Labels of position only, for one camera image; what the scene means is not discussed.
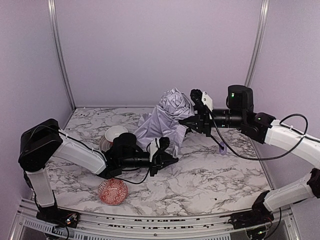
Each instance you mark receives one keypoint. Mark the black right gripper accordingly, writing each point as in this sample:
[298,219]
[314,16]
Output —
[204,122]

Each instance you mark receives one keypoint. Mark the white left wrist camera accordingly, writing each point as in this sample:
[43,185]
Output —
[157,146]

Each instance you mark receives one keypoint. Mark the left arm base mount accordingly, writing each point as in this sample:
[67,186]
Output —
[61,217]

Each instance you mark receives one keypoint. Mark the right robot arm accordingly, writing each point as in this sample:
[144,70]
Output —
[264,129]

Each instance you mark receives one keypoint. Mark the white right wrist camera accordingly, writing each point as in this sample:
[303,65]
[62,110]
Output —
[201,100]

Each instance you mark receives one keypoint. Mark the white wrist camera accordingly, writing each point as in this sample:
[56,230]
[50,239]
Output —
[157,146]
[201,100]

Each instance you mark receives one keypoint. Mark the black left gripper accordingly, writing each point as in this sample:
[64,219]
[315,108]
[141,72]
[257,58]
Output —
[154,164]

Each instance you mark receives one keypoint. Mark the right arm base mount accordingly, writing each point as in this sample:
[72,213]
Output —
[249,218]

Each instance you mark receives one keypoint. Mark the red patterned bowl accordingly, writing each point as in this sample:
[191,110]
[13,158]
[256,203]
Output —
[112,191]

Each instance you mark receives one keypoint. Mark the aluminium frame post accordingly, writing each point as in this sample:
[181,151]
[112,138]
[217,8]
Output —
[59,52]
[258,41]

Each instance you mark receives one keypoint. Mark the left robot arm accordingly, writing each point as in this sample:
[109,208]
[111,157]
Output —
[47,141]

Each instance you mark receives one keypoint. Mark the left aluminium frame post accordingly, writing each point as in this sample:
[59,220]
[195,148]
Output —
[59,52]

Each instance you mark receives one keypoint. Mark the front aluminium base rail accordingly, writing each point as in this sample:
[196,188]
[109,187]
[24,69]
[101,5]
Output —
[102,226]

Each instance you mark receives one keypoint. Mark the patterned plate under bowl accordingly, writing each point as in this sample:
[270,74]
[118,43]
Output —
[104,144]

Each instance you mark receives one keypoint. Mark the white bowl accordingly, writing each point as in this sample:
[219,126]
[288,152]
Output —
[114,132]

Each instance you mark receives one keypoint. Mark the right aluminium frame post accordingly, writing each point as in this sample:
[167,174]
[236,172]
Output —
[258,41]

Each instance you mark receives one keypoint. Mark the lilac folding umbrella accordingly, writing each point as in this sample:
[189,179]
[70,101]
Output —
[164,119]

